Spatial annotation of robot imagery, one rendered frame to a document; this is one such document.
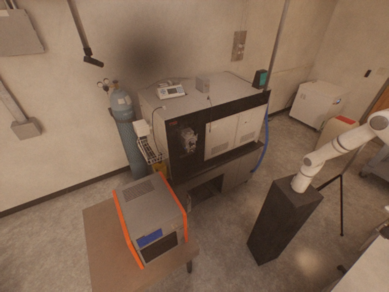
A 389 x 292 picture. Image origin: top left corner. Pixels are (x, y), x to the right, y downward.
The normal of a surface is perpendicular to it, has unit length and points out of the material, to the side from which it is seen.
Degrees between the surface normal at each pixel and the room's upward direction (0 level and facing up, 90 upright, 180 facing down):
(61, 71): 90
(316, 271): 0
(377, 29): 90
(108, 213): 0
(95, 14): 90
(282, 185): 0
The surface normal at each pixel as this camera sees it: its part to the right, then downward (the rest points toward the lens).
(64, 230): 0.00, -0.77
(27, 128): 0.51, 0.55
